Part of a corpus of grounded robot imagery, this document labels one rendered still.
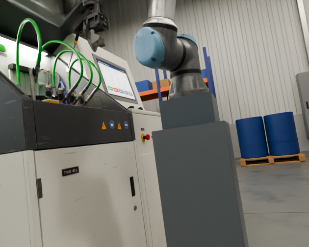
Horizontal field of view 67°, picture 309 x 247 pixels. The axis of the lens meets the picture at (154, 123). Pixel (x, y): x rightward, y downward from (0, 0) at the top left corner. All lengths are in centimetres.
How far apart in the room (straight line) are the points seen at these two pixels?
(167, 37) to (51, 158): 55
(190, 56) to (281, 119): 475
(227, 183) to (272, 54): 703
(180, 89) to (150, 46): 18
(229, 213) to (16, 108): 72
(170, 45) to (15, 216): 71
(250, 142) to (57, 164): 490
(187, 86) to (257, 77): 669
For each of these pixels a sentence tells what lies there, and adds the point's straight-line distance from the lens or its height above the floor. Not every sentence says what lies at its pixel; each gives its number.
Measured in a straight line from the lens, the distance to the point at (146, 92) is 655.
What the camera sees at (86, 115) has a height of 91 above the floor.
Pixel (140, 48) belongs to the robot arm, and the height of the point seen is 106.
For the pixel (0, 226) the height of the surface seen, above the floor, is 56.
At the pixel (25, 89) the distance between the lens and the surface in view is 154.
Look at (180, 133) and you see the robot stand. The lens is 76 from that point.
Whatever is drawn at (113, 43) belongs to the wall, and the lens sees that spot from 908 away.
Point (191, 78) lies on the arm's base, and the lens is 83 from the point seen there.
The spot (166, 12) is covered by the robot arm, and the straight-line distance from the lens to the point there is 80.
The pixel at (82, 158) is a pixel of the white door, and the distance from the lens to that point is 97.
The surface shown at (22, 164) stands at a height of 75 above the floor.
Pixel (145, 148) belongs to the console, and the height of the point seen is 73.
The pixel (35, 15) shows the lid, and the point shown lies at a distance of 162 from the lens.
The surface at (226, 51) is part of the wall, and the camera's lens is 771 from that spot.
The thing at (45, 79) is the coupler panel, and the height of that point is 125.
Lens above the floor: 76
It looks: 5 degrees up
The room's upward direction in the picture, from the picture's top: 8 degrees counter-clockwise
